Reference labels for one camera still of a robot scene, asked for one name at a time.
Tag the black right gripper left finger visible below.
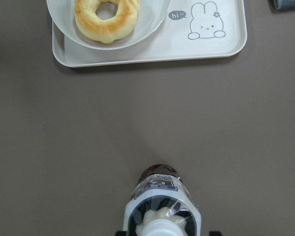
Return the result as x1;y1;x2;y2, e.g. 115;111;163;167
115;231;124;236

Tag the white round plate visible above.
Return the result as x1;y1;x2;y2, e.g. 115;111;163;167
47;0;170;50

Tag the tea bottle white cap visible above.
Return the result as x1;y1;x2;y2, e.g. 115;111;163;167
122;164;202;236

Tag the glazed donut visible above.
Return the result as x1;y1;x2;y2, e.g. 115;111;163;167
73;0;141;44

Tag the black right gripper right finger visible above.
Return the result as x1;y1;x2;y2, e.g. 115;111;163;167
209;231;219;236

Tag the cream rabbit tray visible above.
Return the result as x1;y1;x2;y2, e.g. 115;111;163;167
52;0;247;67

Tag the grey folded cloth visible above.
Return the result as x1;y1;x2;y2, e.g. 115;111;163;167
272;0;295;10

